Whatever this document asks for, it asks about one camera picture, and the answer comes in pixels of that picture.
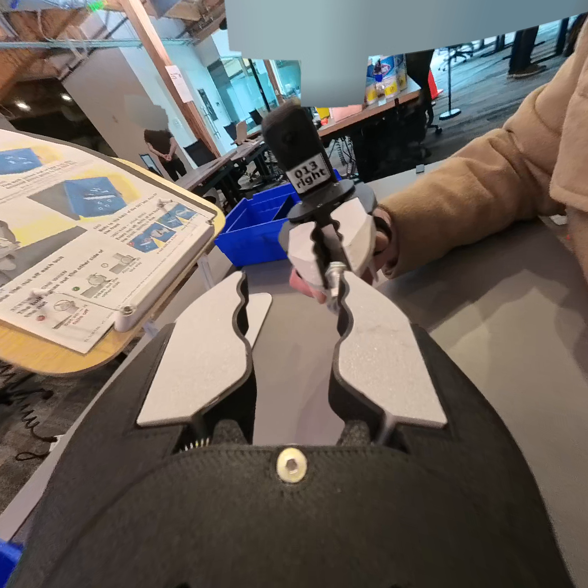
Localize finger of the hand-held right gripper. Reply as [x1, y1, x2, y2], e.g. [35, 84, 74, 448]
[331, 201, 375, 275]
[278, 220, 332, 291]

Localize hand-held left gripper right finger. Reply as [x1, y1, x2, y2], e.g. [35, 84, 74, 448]
[330, 271, 448, 444]

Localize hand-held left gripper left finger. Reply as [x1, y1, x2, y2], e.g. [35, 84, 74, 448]
[136, 270, 258, 430]

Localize steel hex bolt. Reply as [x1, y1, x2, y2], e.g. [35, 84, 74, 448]
[327, 261, 346, 314]

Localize blue plastic bin with divider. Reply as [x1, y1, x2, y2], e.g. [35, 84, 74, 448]
[215, 170, 343, 268]

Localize person's right forearm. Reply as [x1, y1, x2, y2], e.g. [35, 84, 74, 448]
[378, 78, 575, 281]

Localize wood top office desk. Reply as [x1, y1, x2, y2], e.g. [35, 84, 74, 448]
[177, 142, 267, 194]
[317, 89, 423, 138]

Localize grey desk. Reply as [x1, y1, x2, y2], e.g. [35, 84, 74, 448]
[0, 158, 588, 588]

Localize person's right hand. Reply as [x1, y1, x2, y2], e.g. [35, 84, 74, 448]
[288, 229, 399, 305]

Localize black bin divider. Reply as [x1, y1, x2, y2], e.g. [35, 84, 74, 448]
[271, 194, 301, 219]

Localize black floor pole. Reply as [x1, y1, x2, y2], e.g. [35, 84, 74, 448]
[248, 57, 272, 113]

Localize white acrylic sheet holder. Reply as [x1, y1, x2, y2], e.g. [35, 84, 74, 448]
[0, 131, 217, 332]

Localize black office chair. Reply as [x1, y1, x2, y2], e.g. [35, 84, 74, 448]
[404, 51, 442, 134]
[184, 140, 217, 166]

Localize white paper notice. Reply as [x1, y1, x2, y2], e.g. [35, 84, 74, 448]
[165, 65, 193, 103]

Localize wooden instruction board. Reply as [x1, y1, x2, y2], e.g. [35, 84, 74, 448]
[0, 129, 227, 377]

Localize printed instruction sheet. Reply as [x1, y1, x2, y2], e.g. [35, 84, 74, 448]
[0, 133, 203, 354]

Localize person's tan coat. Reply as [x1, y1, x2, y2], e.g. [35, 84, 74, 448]
[549, 28, 588, 295]

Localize black stanchion post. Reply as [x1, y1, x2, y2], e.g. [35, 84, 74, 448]
[439, 43, 462, 121]

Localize black coiled cable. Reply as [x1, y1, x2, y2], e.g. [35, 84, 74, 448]
[0, 360, 59, 462]

